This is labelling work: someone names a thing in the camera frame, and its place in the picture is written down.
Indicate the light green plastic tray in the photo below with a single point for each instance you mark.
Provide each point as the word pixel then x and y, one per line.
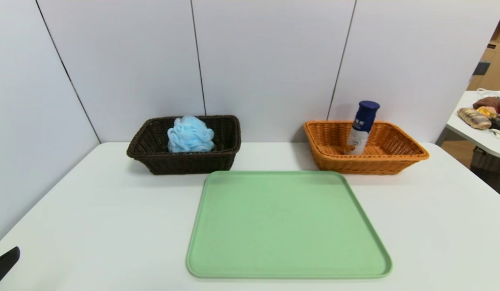
pixel 286 230

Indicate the white background table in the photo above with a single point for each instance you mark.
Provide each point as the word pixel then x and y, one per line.
pixel 472 135

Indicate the orange wicker basket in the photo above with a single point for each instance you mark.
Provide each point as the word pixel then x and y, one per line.
pixel 379 161

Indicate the yellow food item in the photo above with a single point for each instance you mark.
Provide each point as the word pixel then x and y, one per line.
pixel 486 110

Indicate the white yogurt bottle blue cap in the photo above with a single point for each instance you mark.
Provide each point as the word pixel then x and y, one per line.
pixel 361 125

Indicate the dark basket under background table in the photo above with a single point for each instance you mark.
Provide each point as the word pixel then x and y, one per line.
pixel 490 165

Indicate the light blue bath loofah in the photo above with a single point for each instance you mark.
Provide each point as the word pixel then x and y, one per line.
pixel 191 135

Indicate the dark brown wicker basket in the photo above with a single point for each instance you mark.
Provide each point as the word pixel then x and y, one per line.
pixel 185 161

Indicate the wooden shelf unit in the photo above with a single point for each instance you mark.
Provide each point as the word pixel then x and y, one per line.
pixel 496 68

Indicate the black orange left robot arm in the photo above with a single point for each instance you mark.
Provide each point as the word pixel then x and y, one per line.
pixel 3 264

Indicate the dark brown food item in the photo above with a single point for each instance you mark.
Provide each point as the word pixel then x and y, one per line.
pixel 487 102

